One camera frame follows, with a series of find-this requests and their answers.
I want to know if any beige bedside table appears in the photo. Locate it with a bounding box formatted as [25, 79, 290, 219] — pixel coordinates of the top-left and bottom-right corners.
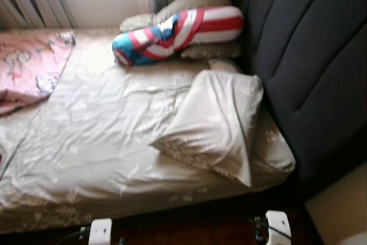
[304, 162, 367, 245]

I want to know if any beige leaf-print pillow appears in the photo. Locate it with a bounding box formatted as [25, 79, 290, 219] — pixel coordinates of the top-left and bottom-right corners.
[149, 70, 264, 188]
[208, 59, 296, 189]

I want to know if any dark grey padded headboard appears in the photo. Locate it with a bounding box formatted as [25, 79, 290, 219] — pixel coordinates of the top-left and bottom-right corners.
[238, 0, 367, 188]

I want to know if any bed with beige floral sheet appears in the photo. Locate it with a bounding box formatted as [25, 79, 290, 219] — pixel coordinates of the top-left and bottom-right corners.
[0, 27, 296, 234]

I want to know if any red white blue bolster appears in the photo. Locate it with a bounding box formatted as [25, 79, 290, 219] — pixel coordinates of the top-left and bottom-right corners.
[112, 6, 244, 67]

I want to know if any pink cartoon print blanket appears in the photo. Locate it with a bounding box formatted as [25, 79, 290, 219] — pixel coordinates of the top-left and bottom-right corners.
[0, 31, 76, 116]

